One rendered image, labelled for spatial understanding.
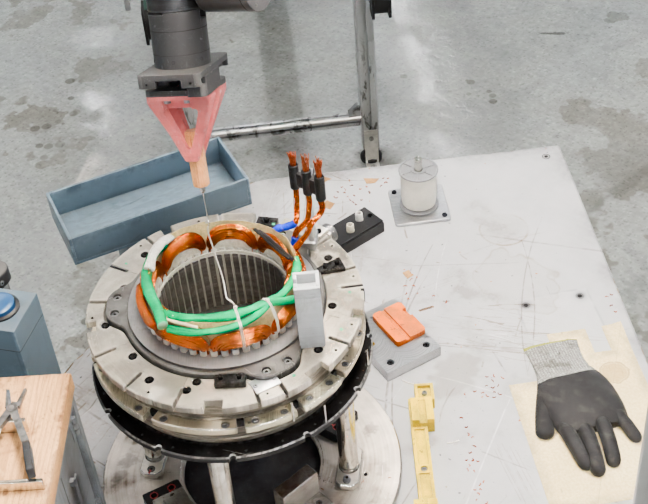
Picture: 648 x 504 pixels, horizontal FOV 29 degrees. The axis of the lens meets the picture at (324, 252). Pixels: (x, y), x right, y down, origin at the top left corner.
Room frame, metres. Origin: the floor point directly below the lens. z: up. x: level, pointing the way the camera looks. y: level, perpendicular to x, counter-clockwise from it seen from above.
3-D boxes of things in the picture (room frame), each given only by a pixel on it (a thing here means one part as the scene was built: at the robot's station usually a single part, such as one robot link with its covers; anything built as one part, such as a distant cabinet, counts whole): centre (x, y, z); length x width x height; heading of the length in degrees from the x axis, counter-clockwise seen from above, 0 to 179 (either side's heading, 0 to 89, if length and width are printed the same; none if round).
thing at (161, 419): (0.90, 0.16, 1.05); 0.09 x 0.04 x 0.01; 87
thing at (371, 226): (1.48, -0.02, 0.79); 0.15 x 0.05 x 0.02; 125
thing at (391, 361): (1.25, -0.08, 0.79); 0.12 x 0.09 x 0.02; 27
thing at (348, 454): (1.02, -0.01, 0.91); 0.02 x 0.02 x 0.21
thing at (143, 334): (1.04, 0.12, 1.05); 0.22 x 0.22 x 0.12
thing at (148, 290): (1.02, 0.19, 1.15); 0.15 x 0.04 x 0.02; 177
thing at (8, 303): (1.13, 0.40, 1.04); 0.04 x 0.04 x 0.01
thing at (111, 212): (1.31, 0.22, 0.92); 0.25 x 0.11 x 0.28; 112
